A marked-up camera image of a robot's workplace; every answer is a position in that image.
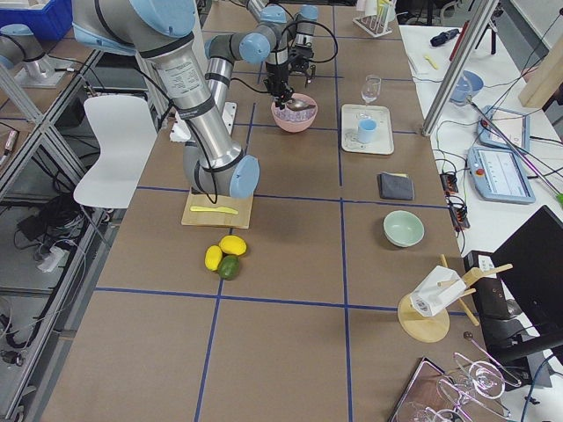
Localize aluminium frame post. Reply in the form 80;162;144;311
421;1;498;136

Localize black monitor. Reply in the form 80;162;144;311
464;206;562;364

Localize cream plastic serving tray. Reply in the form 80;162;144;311
340;104;394;155

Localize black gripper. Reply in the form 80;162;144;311
264;62;294;110
288;45;316;86

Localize light blue plastic cup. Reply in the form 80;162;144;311
357;119;377;145

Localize green avocado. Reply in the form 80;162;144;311
217;255;240;280

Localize yellow plastic spoon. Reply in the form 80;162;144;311
423;55;439;70

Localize dark glass rack tray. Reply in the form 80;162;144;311
388;353;522;421

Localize green ceramic bowl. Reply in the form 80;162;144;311
383;210;425;248

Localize metal ice scoop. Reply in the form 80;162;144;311
285;98;317;112

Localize yellow lemon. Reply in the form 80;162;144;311
219;235;247;256
204;244;223;272

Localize yellow plastic knife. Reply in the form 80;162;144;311
189;205;239;215

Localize blue storage bin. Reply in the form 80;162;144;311
1;0;73;40

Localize white chair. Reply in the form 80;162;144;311
74;94;157;209

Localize wooden paper towel stand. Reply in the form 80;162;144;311
398;254;513;343

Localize grey folded cloth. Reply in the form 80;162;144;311
377;172;414;200

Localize blue plastic bowl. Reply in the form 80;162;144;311
450;70;484;106

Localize clear wine glass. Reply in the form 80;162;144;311
356;75;382;120

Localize pink bowl of ice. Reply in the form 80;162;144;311
271;93;318;133

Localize teach pendant tablet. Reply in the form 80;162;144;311
466;147;536;204
478;105;530;152

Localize white wire cup rack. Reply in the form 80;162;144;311
353;0;396;38

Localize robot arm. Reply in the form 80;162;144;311
234;1;318;97
72;0;318;199

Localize wooden cutting board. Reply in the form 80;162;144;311
181;193;253;229

